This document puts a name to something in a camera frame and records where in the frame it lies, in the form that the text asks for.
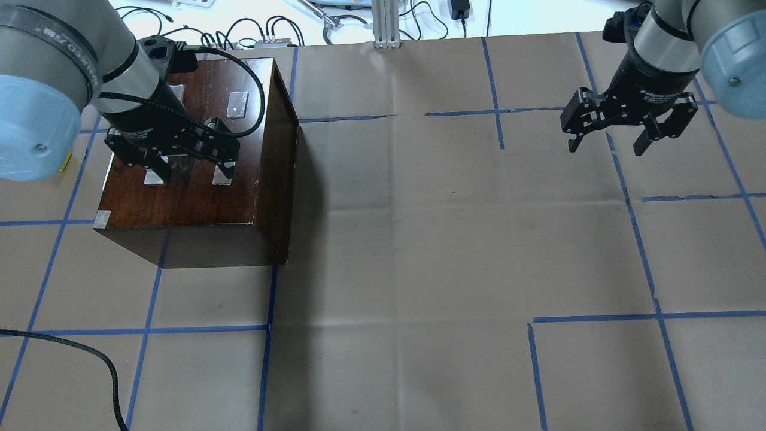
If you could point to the grey connector box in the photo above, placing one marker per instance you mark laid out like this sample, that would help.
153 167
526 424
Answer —
273 43

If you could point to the black power adapter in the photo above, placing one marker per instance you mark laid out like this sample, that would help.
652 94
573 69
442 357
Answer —
459 9

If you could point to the aluminium extrusion post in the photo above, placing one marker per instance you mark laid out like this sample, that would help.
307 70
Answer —
385 24

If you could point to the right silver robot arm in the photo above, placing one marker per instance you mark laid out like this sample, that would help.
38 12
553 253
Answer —
668 44

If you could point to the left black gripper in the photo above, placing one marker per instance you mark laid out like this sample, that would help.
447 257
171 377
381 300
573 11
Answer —
145 115

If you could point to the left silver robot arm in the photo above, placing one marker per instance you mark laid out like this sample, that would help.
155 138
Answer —
59 57

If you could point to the dark wooden drawer box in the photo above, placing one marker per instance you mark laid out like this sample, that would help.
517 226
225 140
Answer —
199 219

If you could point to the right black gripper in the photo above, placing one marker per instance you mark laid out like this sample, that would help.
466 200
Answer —
653 84

